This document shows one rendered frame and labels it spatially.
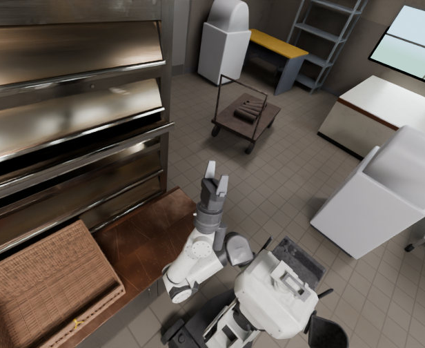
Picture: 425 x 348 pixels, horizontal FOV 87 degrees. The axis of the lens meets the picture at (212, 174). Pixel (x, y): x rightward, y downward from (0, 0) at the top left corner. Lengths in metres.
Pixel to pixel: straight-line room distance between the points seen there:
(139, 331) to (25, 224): 1.20
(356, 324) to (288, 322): 1.91
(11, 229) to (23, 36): 0.91
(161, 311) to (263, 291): 1.43
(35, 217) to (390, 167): 2.57
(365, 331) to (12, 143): 2.91
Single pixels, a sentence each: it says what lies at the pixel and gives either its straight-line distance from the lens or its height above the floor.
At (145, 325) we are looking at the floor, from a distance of 2.21.
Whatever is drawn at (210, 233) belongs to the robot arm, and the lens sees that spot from 0.75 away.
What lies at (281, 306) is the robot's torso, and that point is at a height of 1.37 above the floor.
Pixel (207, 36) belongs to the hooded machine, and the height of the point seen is 0.84.
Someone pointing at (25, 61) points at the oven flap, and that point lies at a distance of 1.06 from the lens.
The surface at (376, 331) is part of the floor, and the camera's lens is 2.92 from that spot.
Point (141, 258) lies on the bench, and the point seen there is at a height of 0.58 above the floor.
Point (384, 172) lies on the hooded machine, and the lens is 2.44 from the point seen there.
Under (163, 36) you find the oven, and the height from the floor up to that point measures 1.82.
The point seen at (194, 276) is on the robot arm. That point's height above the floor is 1.28.
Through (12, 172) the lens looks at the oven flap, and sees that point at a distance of 1.21.
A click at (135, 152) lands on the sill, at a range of 1.49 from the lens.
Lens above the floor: 2.18
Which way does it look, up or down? 46 degrees down
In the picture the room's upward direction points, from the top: 14 degrees clockwise
